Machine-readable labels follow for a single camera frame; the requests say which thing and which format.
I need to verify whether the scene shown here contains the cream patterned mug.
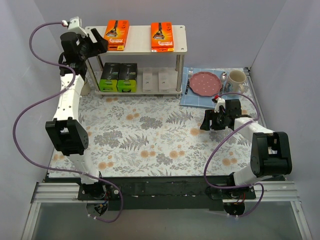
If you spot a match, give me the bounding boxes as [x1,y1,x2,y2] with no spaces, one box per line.
[223,70,247,94]

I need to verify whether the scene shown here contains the blue checked cloth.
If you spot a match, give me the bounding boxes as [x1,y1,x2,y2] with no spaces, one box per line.
[180,67,244,109]

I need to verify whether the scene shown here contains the orange Gillette razor box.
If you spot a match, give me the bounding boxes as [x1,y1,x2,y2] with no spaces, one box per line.
[150,22,174,53]
[104,20,130,51]

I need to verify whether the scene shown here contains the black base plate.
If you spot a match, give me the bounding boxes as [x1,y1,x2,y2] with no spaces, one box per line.
[44,176,261,211]

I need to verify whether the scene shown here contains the cream enamel cup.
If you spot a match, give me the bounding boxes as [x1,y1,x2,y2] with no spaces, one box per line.
[80,78,91,96]

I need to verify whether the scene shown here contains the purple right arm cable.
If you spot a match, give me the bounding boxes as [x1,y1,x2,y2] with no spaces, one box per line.
[203,92,265,219]

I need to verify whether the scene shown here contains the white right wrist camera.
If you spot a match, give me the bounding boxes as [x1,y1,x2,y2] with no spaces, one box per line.
[212,95,226,113]

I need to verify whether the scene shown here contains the silver spoon dark handle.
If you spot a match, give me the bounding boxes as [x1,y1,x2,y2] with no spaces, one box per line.
[219,71,228,96]

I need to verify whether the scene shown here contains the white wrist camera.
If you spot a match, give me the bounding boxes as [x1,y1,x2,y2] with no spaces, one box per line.
[61,16,88,37]
[212,95,226,113]

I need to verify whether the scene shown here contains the silver fork dark handle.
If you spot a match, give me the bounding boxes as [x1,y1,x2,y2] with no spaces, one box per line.
[184,67,193,95]

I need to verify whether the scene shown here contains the pink dotted plate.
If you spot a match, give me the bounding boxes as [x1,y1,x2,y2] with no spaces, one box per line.
[189,71,223,97]

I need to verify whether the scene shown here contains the green black razor box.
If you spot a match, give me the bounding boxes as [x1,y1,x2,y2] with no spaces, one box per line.
[99,62,121,92]
[117,63,138,93]

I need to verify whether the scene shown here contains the aluminium rail frame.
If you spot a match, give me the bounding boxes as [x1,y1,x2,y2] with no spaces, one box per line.
[21,66,313,240]

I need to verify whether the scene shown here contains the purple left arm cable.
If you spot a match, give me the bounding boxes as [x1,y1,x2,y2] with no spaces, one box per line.
[12,21,124,223]

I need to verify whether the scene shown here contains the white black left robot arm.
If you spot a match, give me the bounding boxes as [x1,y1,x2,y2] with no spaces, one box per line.
[45,28,108,200]

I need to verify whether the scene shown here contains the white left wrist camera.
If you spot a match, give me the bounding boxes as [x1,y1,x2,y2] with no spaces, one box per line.
[61,16,88,37]

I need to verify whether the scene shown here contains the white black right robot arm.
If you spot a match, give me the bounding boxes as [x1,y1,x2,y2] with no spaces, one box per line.
[200,96,293,199]

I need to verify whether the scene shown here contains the light wooden two-tier shelf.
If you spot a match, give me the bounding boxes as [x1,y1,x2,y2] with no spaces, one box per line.
[86,25,188,98]

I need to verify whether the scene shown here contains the white cosmetic box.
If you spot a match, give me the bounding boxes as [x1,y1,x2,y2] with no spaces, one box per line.
[158,67,170,92]
[142,67,153,92]

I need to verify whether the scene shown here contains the floral table mat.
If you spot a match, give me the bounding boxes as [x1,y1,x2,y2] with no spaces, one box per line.
[47,67,282,178]

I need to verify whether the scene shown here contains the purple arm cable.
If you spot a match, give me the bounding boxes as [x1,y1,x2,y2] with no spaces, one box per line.
[12,21,124,223]
[203,92,265,219]

